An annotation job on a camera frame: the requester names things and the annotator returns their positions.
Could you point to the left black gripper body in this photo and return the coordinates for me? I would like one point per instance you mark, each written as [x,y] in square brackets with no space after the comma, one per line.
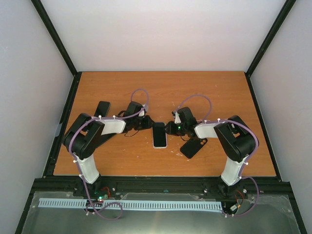
[140,125]

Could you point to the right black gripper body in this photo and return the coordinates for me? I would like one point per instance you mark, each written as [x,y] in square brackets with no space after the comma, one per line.
[179,131]

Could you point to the black phone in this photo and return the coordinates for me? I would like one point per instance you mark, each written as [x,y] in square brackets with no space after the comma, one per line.
[159,134]
[102,109]
[104,138]

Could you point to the clear white phone case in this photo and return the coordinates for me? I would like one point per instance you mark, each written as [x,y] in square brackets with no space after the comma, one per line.
[160,147]

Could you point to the black phone case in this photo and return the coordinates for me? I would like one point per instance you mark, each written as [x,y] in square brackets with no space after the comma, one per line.
[192,147]

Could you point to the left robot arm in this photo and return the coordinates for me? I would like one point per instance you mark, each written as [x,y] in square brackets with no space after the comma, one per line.
[89,132]

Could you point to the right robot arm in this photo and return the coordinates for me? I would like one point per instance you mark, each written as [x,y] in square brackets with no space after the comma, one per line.
[237,140]

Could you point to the left controller board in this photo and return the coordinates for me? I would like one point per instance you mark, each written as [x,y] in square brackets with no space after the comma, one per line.
[103,194]

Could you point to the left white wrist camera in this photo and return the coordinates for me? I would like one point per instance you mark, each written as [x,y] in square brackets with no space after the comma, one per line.
[143,110]

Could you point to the light blue cable duct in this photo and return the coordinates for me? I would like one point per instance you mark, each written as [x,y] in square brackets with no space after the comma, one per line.
[133,205]

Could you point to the black aluminium frame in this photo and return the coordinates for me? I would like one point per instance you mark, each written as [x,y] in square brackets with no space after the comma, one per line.
[273,185]

